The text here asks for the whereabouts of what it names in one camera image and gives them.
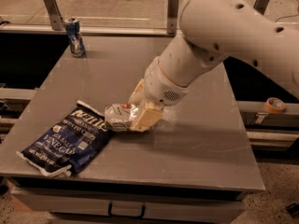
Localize blue Kettle chip bag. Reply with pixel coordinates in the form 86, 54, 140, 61
17, 101, 113, 177

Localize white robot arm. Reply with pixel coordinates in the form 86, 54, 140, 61
129, 0, 299, 132

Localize metal bracket post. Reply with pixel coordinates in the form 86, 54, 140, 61
43, 0, 64, 31
253, 0, 270, 15
166, 0, 179, 35

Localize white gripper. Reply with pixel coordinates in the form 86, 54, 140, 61
128, 57, 189, 133

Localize middle metal bracket post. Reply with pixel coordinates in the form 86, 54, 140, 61
166, 0, 179, 35

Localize right metal bracket post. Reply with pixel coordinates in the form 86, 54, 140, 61
253, 0, 270, 15

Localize grey table drawer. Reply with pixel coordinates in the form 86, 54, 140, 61
12, 187, 244, 224

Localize orange tape roll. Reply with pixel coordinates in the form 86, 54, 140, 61
265, 97, 286, 113

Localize blue soda can upright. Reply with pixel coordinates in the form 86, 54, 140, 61
64, 17, 85, 57

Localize left metal bracket post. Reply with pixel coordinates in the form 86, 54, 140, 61
43, 0, 64, 31

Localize black drawer handle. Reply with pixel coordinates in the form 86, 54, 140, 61
107, 202, 146, 218

